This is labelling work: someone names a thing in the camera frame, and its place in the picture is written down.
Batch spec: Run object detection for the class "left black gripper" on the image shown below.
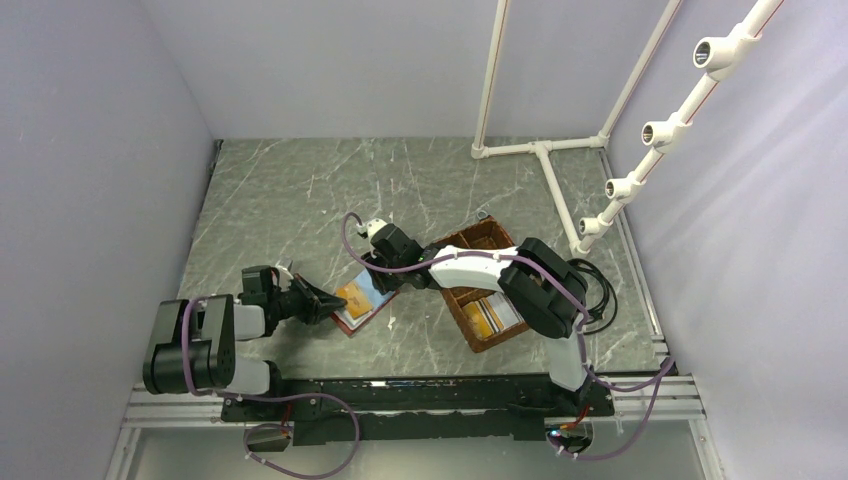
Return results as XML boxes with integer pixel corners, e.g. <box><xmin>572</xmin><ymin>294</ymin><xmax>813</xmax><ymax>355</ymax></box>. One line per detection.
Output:
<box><xmin>268</xmin><ymin>273</ymin><xmax>346</xmax><ymax>325</ymax></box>

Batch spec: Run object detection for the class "red leather card holder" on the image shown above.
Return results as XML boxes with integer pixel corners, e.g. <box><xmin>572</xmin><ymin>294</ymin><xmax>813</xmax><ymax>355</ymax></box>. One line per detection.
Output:
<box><xmin>331</xmin><ymin>270</ymin><xmax>398</xmax><ymax>337</ymax></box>

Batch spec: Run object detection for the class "orange credit card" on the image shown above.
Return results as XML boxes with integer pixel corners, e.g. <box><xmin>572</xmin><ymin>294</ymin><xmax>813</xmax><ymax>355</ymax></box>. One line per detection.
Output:
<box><xmin>335</xmin><ymin>282</ymin><xmax>373</xmax><ymax>320</ymax></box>

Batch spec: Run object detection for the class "white card stack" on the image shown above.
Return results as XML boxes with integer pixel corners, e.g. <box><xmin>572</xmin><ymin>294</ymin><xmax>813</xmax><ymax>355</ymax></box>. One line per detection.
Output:
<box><xmin>461</xmin><ymin>292</ymin><xmax>524</xmax><ymax>340</ymax></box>

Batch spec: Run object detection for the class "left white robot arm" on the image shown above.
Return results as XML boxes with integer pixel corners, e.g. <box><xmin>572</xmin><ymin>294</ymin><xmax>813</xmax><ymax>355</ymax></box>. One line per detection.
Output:
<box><xmin>142</xmin><ymin>265</ymin><xmax>347</xmax><ymax>420</ymax></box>

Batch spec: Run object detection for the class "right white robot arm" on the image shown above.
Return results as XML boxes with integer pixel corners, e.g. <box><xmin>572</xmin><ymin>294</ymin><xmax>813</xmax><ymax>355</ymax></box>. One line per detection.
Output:
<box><xmin>354</xmin><ymin>217</ymin><xmax>590</xmax><ymax>415</ymax></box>

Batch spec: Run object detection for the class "brown woven basket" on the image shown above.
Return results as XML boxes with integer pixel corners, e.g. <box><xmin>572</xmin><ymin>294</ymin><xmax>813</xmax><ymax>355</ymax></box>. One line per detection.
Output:
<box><xmin>435</xmin><ymin>216</ymin><xmax>529</xmax><ymax>353</ymax></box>

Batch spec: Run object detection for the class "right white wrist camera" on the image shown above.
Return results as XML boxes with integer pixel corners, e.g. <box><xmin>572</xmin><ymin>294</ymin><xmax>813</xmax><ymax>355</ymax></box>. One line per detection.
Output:
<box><xmin>356</xmin><ymin>218</ymin><xmax>388</xmax><ymax>239</ymax></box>

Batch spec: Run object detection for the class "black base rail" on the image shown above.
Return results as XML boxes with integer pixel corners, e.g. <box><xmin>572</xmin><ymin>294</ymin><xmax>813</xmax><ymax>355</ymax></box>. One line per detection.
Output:
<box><xmin>221</xmin><ymin>373</ymin><xmax>615</xmax><ymax>446</ymax></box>

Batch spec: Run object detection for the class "black cable bundle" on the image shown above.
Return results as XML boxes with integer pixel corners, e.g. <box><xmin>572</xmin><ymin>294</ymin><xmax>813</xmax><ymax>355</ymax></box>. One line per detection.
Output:
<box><xmin>572</xmin><ymin>258</ymin><xmax>619</xmax><ymax>336</ymax></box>

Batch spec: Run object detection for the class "white pvc pipe frame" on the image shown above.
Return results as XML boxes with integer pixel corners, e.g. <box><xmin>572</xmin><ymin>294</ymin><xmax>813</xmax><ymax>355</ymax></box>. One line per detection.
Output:
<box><xmin>470</xmin><ymin>0</ymin><xmax>786</xmax><ymax>258</ymax></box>

